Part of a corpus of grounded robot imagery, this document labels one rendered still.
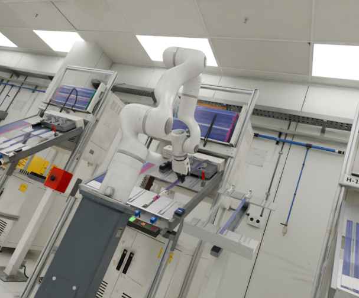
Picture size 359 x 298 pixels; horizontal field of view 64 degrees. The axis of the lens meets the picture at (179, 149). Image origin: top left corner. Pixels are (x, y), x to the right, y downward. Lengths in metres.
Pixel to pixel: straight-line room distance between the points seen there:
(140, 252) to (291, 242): 1.89
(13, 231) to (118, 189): 1.77
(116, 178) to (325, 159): 2.85
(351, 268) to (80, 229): 1.13
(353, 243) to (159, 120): 1.10
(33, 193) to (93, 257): 1.71
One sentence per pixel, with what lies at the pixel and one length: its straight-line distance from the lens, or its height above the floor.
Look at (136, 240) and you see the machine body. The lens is 1.97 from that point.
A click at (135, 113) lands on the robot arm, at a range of 1.18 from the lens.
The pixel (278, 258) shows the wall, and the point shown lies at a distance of 3.37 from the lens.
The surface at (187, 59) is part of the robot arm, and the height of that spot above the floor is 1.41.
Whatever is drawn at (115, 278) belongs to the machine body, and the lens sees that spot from 2.03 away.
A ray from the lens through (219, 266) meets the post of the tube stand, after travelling 1.57.
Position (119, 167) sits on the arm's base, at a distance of 1.11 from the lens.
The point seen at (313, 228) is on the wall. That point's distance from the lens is 3.40.
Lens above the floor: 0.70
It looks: 15 degrees up
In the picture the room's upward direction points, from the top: 22 degrees clockwise
